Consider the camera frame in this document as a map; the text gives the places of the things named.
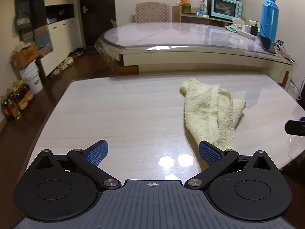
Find glass-topped dining table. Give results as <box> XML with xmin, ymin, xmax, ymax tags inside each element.
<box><xmin>94</xmin><ymin>21</ymin><xmax>298</xmax><ymax>81</ymax></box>

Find cluster of cooking oil bottles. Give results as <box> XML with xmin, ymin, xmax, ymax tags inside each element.
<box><xmin>1</xmin><ymin>80</ymin><xmax>34</xmax><ymax>121</ymax></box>

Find wooden side shelf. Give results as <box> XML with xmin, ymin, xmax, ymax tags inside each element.
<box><xmin>172</xmin><ymin>5</ymin><xmax>246</xmax><ymax>28</ymax></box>

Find cream fluffy towel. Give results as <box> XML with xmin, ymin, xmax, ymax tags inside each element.
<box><xmin>180</xmin><ymin>77</ymin><xmax>247</xmax><ymax>172</ymax></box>

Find cream cabinet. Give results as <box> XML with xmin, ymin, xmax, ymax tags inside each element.
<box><xmin>45</xmin><ymin>3</ymin><xmax>78</xmax><ymax>77</ymax></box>

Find dark wooden door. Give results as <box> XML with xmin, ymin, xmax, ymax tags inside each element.
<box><xmin>79</xmin><ymin>0</ymin><xmax>116</xmax><ymax>48</ymax></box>

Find row of shoes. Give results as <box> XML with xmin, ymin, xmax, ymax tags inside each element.
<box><xmin>49</xmin><ymin>48</ymin><xmax>84</xmax><ymax>79</ymax></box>

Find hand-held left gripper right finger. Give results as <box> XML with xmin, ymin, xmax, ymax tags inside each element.
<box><xmin>185</xmin><ymin>140</ymin><xmax>271</xmax><ymax>192</ymax></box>

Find cardboard box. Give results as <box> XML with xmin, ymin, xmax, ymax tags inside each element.
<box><xmin>10</xmin><ymin>42</ymin><xmax>40</xmax><ymax>69</ymax></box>

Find white power strip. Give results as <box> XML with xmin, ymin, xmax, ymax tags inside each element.
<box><xmin>238</xmin><ymin>30</ymin><xmax>258</xmax><ymax>40</ymax></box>

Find hanging grey bag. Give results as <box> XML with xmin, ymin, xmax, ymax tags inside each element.
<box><xmin>15</xmin><ymin>0</ymin><xmax>34</xmax><ymax>31</ymax></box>

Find white plastic bucket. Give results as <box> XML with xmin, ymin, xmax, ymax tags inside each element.
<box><xmin>19</xmin><ymin>62</ymin><xmax>44</xmax><ymax>94</ymax></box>

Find tangle of cables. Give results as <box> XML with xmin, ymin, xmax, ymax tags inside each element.
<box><xmin>274</xmin><ymin>40</ymin><xmax>296</xmax><ymax>62</ymax></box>

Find blue thermos flask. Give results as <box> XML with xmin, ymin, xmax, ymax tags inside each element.
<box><xmin>259</xmin><ymin>0</ymin><xmax>279</xmax><ymax>43</ymax></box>

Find teal toaster oven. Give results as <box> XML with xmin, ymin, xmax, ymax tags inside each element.
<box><xmin>211</xmin><ymin>0</ymin><xmax>243</xmax><ymax>21</ymax></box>

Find dark phone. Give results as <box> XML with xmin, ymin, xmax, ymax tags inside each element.
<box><xmin>259</xmin><ymin>35</ymin><xmax>277</xmax><ymax>53</ymax></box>

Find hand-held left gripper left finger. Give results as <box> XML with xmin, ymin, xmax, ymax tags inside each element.
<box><xmin>36</xmin><ymin>140</ymin><xmax>121</xmax><ymax>190</ymax></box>

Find quilted pink chair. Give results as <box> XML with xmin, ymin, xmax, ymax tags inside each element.
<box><xmin>135</xmin><ymin>2</ymin><xmax>172</xmax><ymax>23</ymax></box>

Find green jar with orange lid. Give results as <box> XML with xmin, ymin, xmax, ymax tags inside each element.
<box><xmin>180</xmin><ymin>0</ymin><xmax>192</xmax><ymax>13</ymax></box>

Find colourful plastic bags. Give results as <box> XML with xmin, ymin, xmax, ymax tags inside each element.
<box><xmin>36</xmin><ymin>43</ymin><xmax>53</xmax><ymax>56</ymax></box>

